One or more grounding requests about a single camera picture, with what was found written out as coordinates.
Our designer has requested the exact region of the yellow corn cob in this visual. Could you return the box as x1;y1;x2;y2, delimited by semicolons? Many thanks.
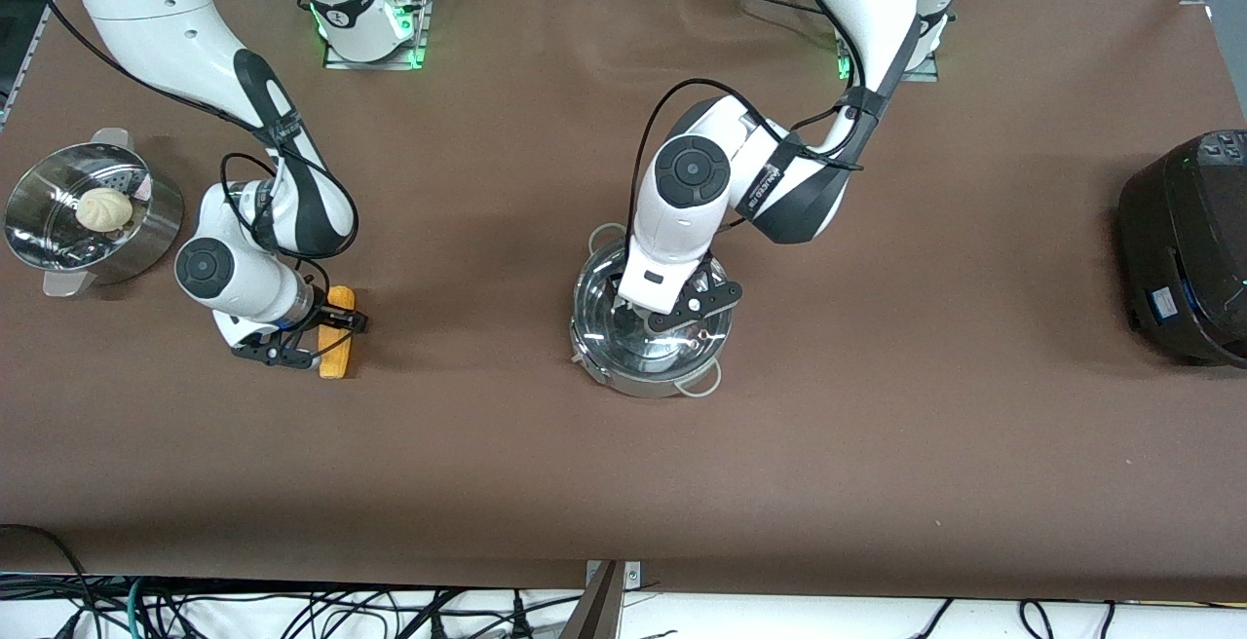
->
319;285;358;381

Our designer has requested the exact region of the glass pot lid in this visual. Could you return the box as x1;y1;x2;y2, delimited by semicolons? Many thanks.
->
573;238;734;374

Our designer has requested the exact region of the stainless steel cooking pot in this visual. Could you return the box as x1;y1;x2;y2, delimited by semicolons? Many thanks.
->
570;222;734;399

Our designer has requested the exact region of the stainless steel steamer pot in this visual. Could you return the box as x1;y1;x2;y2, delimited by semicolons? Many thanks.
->
3;128;185;298

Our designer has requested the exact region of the white steamed bun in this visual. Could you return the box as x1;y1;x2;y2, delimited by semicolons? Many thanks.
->
76;187;134;233

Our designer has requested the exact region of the brown table cover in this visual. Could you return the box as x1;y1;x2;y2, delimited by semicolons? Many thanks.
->
0;0;1247;603

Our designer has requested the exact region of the black rice cooker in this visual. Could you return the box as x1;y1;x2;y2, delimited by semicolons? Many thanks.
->
1116;130;1247;368

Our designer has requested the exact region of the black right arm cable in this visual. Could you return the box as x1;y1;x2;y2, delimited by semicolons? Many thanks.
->
19;0;359;262

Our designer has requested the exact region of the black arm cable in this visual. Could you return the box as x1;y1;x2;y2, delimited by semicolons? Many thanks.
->
641;11;926;231
19;0;359;262

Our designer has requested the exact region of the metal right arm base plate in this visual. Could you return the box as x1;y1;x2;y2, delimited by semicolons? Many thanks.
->
323;0;431;70

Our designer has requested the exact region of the black curved cable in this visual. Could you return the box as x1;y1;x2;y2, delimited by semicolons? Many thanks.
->
0;522;95;613

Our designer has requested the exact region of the green cable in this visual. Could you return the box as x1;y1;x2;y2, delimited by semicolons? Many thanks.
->
123;576;149;639

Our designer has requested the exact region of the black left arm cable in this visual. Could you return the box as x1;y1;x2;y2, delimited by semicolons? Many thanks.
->
641;11;926;231

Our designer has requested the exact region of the silver metal clamp bracket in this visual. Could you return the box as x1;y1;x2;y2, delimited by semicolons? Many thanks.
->
585;559;643;589

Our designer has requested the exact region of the dark camera stand pole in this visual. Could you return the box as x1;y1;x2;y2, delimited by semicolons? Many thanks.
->
558;561;624;639

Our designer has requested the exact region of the aluminium table edge rail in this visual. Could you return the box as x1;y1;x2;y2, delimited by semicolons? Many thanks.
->
0;0;64;129

